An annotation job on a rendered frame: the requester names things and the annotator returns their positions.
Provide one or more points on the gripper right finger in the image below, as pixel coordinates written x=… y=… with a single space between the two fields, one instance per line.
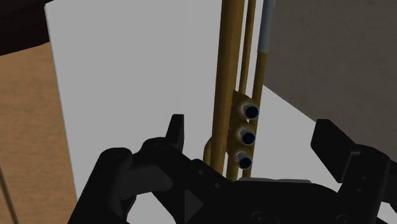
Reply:
x=363 y=173

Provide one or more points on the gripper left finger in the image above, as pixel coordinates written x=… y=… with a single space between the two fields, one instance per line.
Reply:
x=114 y=173

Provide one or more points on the brass trumpet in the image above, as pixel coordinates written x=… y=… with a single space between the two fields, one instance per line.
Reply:
x=226 y=77

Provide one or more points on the dark robot stand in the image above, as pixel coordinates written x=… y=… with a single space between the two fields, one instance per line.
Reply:
x=18 y=21

